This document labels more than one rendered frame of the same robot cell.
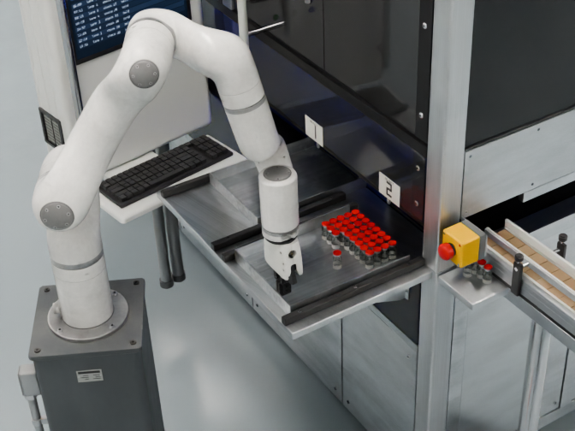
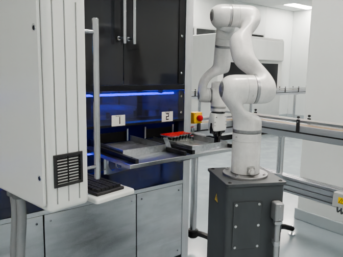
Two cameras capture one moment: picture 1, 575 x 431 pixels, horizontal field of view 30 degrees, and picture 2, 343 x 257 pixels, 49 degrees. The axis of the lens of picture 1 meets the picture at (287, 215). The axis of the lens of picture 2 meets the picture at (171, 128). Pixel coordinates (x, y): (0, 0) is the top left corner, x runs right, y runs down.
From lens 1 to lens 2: 3.41 m
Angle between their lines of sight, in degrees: 92
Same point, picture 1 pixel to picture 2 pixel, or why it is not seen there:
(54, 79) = (82, 112)
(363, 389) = (151, 241)
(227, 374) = not seen: outside the picture
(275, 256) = (223, 120)
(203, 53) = not seen: hidden behind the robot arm
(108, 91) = (253, 27)
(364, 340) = (152, 211)
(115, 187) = (105, 185)
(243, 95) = not seen: hidden behind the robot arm
